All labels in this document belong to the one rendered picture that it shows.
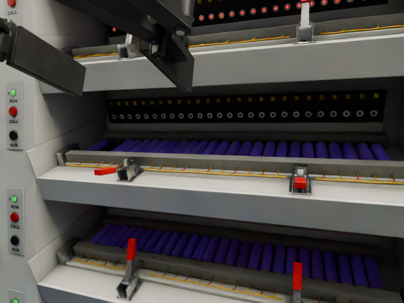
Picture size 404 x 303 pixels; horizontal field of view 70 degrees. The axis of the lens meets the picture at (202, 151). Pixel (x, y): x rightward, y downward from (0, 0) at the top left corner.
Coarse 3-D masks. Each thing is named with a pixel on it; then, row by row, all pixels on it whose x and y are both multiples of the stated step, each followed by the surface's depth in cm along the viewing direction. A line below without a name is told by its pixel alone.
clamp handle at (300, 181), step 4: (300, 168) 37; (300, 172) 38; (296, 176) 37; (300, 176) 37; (296, 180) 32; (300, 180) 32; (304, 180) 32; (296, 184) 32; (300, 184) 31; (304, 184) 31; (296, 188) 32; (300, 188) 31; (304, 188) 31
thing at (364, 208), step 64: (128, 128) 64; (192, 128) 59; (256, 128) 55; (320, 128) 51; (64, 192) 50; (128, 192) 46; (192, 192) 42; (256, 192) 39; (320, 192) 37; (384, 192) 36
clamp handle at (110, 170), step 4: (124, 164) 46; (128, 164) 46; (104, 168) 42; (108, 168) 42; (112, 168) 42; (116, 168) 43; (120, 168) 44; (124, 168) 45; (96, 172) 40; (100, 172) 40; (104, 172) 41; (108, 172) 41; (112, 172) 42
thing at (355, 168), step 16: (80, 160) 54; (96, 160) 53; (112, 160) 52; (144, 160) 49; (160, 160) 48; (176, 160) 47; (192, 160) 46; (208, 160) 45; (224, 160) 44; (240, 160) 44; (256, 160) 43; (272, 160) 42; (288, 160) 42; (304, 160) 41; (320, 160) 41; (336, 160) 40; (352, 160) 40; (368, 160) 39; (272, 176) 41; (352, 176) 39; (368, 176) 39; (384, 176) 38; (400, 176) 37
